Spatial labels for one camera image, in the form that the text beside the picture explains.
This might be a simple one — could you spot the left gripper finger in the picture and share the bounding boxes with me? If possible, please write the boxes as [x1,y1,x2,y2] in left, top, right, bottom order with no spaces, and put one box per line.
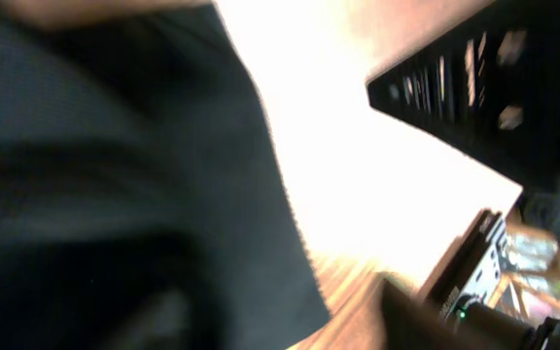
[379,279,502,350]

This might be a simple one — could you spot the black t-shirt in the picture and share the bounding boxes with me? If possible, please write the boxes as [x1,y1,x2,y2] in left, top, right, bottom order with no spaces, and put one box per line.
[0,1,330,350]

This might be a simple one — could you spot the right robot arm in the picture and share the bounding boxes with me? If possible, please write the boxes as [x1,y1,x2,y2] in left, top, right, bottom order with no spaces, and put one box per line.
[381,183,560,349]

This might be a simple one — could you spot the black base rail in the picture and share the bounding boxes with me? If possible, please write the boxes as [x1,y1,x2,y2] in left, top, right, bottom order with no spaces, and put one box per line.
[367,0,560,190]

